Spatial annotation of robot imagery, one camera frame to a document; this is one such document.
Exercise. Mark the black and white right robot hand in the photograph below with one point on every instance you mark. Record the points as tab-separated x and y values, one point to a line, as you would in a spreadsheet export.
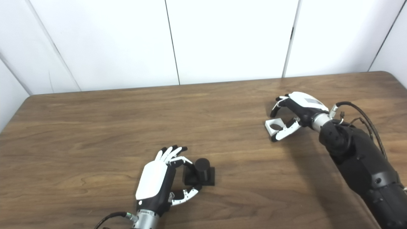
305	103

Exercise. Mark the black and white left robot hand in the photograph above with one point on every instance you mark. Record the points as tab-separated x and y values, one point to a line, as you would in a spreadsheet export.
152	181

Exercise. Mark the white square piece with hole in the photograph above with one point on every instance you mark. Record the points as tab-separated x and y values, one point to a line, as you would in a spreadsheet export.
270	128

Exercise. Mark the black peg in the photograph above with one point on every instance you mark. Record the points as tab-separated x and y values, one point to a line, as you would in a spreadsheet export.
203	173

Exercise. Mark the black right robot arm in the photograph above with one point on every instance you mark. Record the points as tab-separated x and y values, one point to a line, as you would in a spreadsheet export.
365	162

